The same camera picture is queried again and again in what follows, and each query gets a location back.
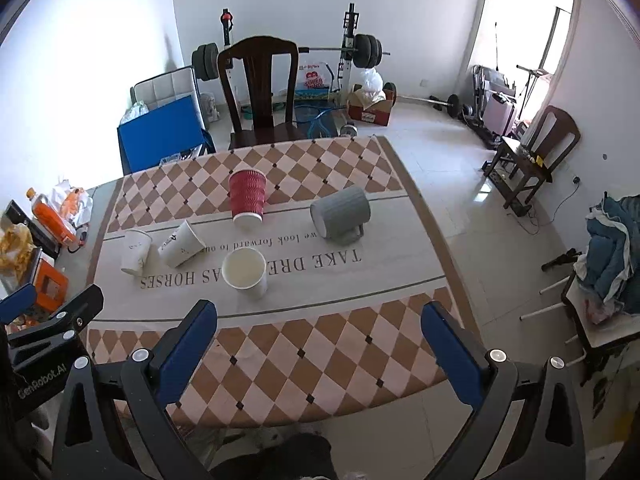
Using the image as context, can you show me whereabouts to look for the plain white paper cup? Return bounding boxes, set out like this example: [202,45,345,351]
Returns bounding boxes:
[221,247,268,301]

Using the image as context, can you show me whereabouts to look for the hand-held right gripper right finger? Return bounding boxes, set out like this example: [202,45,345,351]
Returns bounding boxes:
[421,301,587,480]

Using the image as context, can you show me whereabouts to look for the blue badminton rackets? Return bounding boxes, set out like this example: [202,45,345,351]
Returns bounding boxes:
[295,102,336,138]

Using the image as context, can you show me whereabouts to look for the black hand-held device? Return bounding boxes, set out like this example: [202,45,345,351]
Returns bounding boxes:
[542,249,583,272]

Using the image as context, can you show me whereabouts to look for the pile of clothes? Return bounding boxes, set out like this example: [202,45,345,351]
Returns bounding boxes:
[572,192,640,326]

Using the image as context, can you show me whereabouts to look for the white paper cup black print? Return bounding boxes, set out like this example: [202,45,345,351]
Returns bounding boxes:
[158,219,207,268]

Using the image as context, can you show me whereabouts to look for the red and white plastic bag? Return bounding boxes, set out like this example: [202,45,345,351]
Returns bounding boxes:
[298,62,332,92]

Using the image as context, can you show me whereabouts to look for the dark wooden chair round back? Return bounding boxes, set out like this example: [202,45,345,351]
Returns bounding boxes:
[482,105,582,217]

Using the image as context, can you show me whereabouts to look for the orange bottle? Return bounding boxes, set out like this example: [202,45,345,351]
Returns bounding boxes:
[26,187,76,247]

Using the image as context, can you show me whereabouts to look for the yellow snack bag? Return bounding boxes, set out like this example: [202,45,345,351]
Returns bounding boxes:
[0,224,36,281]

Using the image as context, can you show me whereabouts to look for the dark wooden chair tall back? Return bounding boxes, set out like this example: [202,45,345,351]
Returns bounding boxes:
[217,36,307,151]

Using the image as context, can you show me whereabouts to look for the red ribbed paper cup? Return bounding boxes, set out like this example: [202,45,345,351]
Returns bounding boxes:
[228,169,267,226]

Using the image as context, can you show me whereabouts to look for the grey ribbed mug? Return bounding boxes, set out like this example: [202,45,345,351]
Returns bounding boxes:
[310,185,372,242]

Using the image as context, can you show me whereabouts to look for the black stand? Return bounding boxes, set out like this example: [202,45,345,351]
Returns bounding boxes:
[516,64,553,117]

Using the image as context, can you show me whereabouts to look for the black box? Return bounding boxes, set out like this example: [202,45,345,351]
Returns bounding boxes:
[2,200,61,256]

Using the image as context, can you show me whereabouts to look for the thin barbell small plates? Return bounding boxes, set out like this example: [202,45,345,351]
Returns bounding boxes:
[397,92,461,120]

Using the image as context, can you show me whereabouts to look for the checkered printed tablecloth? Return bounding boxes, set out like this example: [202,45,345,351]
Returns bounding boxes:
[85,136,483,428]

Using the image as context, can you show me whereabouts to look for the white-legged chair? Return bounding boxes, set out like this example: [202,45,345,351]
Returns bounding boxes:
[520,272,640,376]

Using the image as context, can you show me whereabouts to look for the white and orange plastic bag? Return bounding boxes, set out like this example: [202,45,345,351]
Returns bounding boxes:
[50,180,94,226]

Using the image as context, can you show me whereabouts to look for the white padded chair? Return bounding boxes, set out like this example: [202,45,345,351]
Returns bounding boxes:
[131,66,211,133]

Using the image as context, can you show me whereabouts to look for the metal folding rack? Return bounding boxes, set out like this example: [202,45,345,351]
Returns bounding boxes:
[471,64,516,126]

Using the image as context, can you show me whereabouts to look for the pink suitcase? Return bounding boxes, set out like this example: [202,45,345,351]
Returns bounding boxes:
[482,92,518,136]

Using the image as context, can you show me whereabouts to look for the weight bench rack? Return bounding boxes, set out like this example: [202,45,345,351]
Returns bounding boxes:
[220,4,362,111]

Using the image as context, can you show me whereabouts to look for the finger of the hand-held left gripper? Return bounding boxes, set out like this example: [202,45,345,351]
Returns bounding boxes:
[6,285,106,361]
[0,284,40,324]

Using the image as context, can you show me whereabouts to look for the crumpled white bag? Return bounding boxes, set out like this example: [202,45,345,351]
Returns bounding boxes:
[120,101,151,124]

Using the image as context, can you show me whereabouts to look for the orange box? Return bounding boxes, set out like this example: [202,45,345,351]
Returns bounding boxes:
[31,260,69,311]

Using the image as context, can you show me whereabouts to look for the white paper cup small mark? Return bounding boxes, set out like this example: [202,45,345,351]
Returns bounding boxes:
[120,229,153,276]

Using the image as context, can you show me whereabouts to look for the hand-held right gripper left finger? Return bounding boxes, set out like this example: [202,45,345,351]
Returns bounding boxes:
[50,299,219,480]

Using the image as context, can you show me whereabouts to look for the barbell with black plates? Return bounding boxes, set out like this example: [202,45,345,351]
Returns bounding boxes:
[191,34,392,82]

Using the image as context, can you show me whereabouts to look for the cardboard box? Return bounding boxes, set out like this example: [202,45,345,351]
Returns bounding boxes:
[346,82,398,127]

